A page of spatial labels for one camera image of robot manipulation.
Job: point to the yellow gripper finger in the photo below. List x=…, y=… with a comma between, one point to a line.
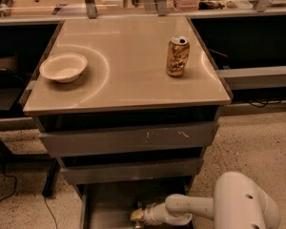
x=137, y=215

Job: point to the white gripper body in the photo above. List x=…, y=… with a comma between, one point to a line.
x=150, y=214

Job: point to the silver redbull can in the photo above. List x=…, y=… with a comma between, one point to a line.
x=138, y=225

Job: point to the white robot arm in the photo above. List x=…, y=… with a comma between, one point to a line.
x=238, y=203

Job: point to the open bottom drawer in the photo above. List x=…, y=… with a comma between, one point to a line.
x=109, y=205

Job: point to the middle drawer front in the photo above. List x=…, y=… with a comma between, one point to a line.
x=181, y=167

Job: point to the top drawer front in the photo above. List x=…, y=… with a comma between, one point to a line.
x=129, y=139

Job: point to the grey drawer cabinet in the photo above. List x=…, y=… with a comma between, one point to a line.
x=126, y=85

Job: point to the gold soda can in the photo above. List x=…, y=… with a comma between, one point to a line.
x=177, y=55

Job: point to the white bowl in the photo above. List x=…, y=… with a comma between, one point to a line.
x=63, y=67

